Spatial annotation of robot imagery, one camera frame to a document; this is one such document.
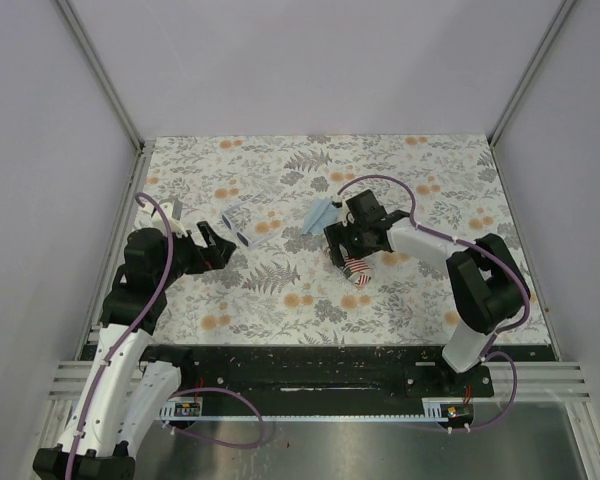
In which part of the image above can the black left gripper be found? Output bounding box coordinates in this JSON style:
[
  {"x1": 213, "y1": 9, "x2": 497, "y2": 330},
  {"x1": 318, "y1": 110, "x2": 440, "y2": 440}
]
[{"x1": 155, "y1": 220, "x2": 235, "y2": 288}]

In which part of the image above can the light blue cleaning cloth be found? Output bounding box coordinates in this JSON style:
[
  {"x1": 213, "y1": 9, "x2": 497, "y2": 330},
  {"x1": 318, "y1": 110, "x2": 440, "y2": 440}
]
[{"x1": 301, "y1": 198, "x2": 340, "y2": 235}]

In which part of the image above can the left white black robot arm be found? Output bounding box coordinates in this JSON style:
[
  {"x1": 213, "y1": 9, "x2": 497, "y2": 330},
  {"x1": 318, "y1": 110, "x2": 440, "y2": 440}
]
[{"x1": 33, "y1": 222, "x2": 236, "y2": 479}]

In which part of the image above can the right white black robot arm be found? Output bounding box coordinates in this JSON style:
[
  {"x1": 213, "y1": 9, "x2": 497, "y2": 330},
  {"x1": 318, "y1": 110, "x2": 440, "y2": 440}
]
[{"x1": 324, "y1": 190, "x2": 530, "y2": 396}]

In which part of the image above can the floral pattern table mat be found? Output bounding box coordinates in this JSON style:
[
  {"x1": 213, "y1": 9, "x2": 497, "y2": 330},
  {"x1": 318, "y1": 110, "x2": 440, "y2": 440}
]
[{"x1": 142, "y1": 134, "x2": 524, "y2": 345}]

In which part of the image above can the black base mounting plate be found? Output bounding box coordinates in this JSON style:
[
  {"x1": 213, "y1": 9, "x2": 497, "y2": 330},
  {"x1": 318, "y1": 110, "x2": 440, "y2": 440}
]
[{"x1": 141, "y1": 346, "x2": 494, "y2": 416}]

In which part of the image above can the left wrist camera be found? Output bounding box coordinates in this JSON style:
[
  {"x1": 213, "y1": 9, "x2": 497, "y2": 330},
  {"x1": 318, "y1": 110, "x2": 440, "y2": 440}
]
[{"x1": 143, "y1": 198, "x2": 188, "y2": 238}]

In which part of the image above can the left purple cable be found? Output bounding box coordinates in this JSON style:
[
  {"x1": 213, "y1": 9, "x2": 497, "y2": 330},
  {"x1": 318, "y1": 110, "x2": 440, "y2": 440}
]
[{"x1": 64, "y1": 193, "x2": 267, "y2": 480}]

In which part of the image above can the purple cable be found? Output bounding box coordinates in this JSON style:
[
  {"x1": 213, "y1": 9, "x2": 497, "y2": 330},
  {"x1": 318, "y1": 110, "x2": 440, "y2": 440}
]
[
  {"x1": 337, "y1": 174, "x2": 535, "y2": 434},
  {"x1": 64, "y1": 193, "x2": 267, "y2": 480}
]

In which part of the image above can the white slotted cable duct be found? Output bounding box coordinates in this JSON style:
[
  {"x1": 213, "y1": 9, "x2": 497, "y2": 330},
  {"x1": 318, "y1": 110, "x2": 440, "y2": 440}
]
[{"x1": 158, "y1": 392, "x2": 446, "y2": 420}]

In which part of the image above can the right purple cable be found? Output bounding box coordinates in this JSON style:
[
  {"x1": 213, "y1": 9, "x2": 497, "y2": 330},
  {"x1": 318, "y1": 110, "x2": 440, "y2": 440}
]
[{"x1": 337, "y1": 174, "x2": 535, "y2": 434}]

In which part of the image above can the left aluminium frame post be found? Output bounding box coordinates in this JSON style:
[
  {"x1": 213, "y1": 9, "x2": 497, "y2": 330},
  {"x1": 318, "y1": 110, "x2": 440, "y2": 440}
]
[{"x1": 53, "y1": 0, "x2": 145, "y2": 152}]

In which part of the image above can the aluminium frame post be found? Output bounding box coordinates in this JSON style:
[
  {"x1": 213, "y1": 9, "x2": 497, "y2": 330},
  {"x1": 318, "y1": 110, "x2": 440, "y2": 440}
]
[
  {"x1": 487, "y1": 0, "x2": 580, "y2": 149},
  {"x1": 53, "y1": 0, "x2": 145, "y2": 152}
]

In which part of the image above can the right aluminium frame post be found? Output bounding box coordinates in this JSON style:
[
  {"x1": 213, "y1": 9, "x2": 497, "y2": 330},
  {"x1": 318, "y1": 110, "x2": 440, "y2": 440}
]
[{"x1": 487, "y1": 0, "x2": 580, "y2": 149}]

